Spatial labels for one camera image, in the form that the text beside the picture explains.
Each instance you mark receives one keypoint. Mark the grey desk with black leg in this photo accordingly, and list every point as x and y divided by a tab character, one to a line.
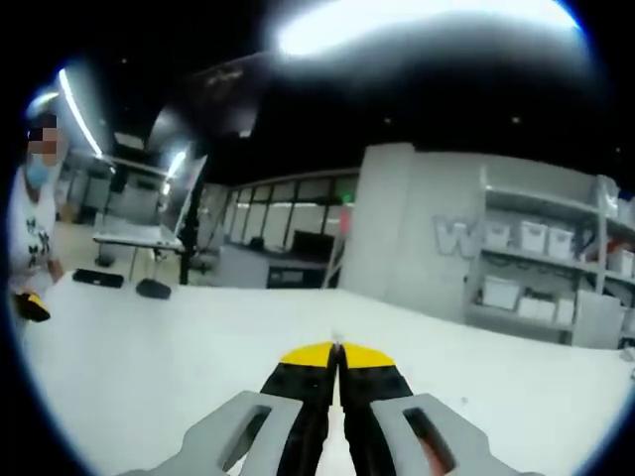
139	238

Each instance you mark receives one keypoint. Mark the black flat object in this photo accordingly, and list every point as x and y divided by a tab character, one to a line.
99	277

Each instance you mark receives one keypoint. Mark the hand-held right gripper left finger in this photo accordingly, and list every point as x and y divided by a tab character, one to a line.
233	436

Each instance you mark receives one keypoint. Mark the grey metal shelving unit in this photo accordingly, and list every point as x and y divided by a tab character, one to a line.
541	191

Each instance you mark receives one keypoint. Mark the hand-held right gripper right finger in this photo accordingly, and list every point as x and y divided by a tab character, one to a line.
436	436

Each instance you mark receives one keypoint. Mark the dark hanging ceiling banner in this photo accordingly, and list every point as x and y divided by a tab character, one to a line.
218	99

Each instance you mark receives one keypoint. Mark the black monitor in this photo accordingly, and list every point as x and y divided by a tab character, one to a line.
313	243

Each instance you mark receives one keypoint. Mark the green exit sign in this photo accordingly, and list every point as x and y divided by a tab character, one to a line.
347	198

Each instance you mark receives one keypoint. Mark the dark counter cabinet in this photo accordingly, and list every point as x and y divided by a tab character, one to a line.
297	276

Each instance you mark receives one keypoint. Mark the white leaning board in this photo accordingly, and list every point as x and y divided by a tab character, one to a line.
597	317

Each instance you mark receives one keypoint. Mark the rows of white storage bins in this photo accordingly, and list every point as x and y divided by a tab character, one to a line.
533	233

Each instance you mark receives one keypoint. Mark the ceiling light strip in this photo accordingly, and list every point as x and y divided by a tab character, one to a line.
397	30

